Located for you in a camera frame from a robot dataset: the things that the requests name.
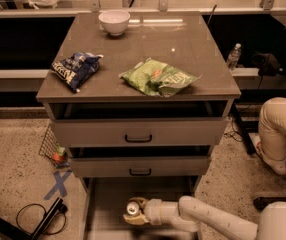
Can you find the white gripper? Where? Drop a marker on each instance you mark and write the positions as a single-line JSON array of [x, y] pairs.
[[153, 210]]

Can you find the green soda can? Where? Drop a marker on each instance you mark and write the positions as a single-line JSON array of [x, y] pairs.
[[133, 208]]

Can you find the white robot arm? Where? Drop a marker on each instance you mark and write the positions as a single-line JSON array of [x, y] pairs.
[[188, 212]]

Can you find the bottom open drawer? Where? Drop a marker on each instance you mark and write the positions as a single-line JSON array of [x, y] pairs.
[[106, 203]]

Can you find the middle grey drawer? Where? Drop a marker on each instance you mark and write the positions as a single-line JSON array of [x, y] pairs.
[[140, 166]]

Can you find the grey drawer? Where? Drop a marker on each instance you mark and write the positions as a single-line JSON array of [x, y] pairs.
[[126, 133], [140, 166]]

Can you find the top grey drawer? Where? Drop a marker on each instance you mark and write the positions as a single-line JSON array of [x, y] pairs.
[[126, 133]]

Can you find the grey drawer cabinet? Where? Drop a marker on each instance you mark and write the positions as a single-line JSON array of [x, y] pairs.
[[181, 39]]

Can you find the black office chair base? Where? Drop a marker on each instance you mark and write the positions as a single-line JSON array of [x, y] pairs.
[[276, 200]]

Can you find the green chip bag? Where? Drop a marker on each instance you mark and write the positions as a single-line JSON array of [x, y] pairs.
[[157, 79]]

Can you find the black stand leg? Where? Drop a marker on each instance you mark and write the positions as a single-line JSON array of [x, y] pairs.
[[15, 233]]

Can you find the blue chip bag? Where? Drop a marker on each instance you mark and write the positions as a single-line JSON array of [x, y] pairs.
[[75, 70]]

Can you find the person in beige trousers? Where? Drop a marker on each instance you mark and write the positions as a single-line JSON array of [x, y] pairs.
[[272, 127]]

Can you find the clear plastic water bottle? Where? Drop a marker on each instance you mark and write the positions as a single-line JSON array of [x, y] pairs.
[[234, 56]]

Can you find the white ceramic bowl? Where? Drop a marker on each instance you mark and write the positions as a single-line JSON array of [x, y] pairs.
[[114, 22]]

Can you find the black headphones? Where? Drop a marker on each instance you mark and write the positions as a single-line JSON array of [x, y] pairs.
[[267, 64]]

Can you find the wire mesh basket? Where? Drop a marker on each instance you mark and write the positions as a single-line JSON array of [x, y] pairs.
[[52, 151]]

